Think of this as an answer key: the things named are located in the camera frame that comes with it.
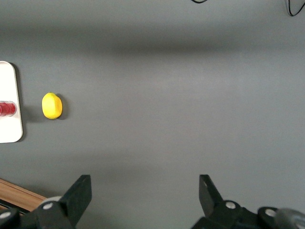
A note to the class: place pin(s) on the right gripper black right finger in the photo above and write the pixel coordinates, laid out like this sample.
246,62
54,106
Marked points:
210,200

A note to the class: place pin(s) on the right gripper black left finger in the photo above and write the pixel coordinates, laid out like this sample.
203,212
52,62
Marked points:
77,198

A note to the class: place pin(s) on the white rectangular plastic tray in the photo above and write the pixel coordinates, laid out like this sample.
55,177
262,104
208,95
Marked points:
8,128

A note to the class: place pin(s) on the light wooden board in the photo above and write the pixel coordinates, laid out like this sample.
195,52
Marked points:
16,195

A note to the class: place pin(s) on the yellow lemon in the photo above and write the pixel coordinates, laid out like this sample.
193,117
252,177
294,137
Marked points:
51,106

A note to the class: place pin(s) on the red drink can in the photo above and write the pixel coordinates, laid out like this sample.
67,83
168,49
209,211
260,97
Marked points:
7,109

